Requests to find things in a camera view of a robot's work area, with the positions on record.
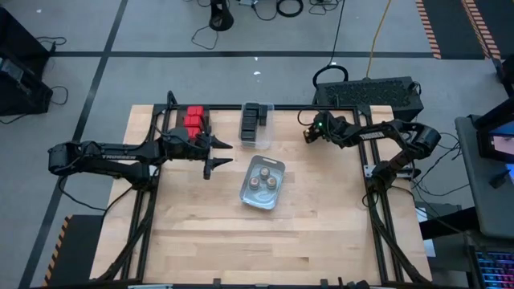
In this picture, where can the grey desk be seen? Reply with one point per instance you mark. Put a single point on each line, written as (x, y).
(482, 200)

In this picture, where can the black mat hazard striped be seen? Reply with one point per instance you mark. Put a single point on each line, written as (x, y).
(449, 24)
(80, 249)

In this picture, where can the small black desk object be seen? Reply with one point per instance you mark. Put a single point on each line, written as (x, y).
(499, 179)

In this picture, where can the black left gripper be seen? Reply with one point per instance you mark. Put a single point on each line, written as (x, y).
(192, 152)

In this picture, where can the small yellow object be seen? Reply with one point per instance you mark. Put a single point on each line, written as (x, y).
(307, 133)

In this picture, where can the black floor stand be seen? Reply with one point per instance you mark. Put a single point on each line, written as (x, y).
(221, 18)

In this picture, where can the black equipment case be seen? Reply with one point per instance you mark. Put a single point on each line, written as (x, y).
(16, 36)
(28, 96)

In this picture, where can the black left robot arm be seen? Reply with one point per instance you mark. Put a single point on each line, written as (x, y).
(116, 154)

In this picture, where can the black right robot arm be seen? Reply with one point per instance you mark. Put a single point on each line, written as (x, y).
(377, 134)

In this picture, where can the computer monitor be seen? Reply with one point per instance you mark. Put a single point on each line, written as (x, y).
(502, 140)

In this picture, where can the white plastic storage bin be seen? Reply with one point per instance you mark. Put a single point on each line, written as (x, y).
(261, 198)

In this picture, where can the dark grey plastic storage bin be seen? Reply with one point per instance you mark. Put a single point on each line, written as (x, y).
(179, 118)

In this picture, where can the black perforated computer tower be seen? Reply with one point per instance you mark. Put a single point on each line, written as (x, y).
(369, 94)

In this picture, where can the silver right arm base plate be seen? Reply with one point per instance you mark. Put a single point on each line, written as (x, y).
(371, 169)

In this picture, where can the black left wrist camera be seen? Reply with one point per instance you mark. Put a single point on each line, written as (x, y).
(177, 137)

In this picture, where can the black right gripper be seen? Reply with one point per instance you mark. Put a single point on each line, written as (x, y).
(327, 128)

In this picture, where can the clear plastic storage bin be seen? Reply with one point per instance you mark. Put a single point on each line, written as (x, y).
(266, 138)

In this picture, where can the backlit keyboard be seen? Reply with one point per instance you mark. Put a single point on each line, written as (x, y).
(496, 273)

